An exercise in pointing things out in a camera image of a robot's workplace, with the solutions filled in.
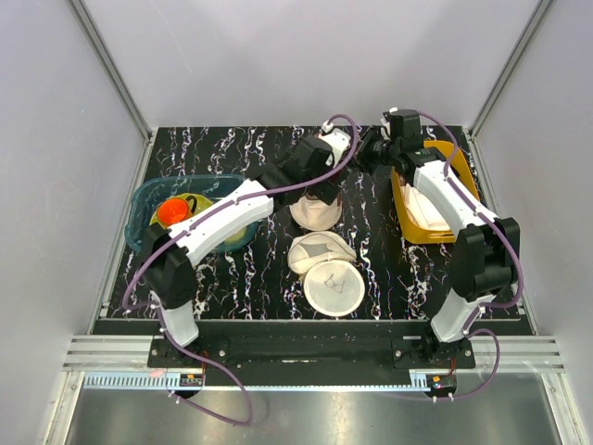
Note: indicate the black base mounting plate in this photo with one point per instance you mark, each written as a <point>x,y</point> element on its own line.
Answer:
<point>325,353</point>

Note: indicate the yellow-green plate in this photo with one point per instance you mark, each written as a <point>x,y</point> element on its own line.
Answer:
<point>197,203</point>

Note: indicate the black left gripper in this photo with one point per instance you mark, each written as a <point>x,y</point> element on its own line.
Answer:
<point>327,191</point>

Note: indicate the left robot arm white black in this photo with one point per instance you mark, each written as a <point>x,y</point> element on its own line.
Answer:
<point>171,254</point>

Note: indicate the aluminium front rail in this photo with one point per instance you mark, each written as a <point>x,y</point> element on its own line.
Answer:
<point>149,362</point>

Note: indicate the orange translucent cup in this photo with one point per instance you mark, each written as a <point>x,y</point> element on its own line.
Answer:
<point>173,210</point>

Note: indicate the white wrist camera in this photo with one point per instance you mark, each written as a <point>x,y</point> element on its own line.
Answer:
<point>386,121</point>
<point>338,140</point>

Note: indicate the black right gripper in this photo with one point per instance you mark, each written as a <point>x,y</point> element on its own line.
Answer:
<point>369,136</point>

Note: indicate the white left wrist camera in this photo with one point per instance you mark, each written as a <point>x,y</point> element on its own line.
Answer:
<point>338,140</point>

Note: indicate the aluminium frame post left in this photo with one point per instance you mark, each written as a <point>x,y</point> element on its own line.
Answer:
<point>92,33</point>

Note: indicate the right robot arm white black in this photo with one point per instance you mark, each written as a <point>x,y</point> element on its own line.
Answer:
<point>486,253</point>

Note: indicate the teal transparent plastic container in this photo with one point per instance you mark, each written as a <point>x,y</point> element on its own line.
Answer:
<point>150,194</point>

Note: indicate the white mesh laundry bag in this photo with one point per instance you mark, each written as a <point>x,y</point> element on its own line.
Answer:
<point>324,262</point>

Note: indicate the aluminium frame post right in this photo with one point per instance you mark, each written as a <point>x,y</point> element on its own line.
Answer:
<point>527,36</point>

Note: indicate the yellow plastic bin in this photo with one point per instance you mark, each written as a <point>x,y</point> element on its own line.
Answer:
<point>411,232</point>

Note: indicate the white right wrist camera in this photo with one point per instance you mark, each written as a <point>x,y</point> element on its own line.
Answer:
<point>386,121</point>

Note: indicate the cream laundry bag brown trim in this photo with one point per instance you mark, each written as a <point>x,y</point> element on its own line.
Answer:
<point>314,215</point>

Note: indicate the white cloth in bin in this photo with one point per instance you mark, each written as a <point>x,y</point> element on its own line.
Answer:
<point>421,211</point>

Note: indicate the aluminium frame post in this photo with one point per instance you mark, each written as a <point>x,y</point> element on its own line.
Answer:
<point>92,33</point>
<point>527,36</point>

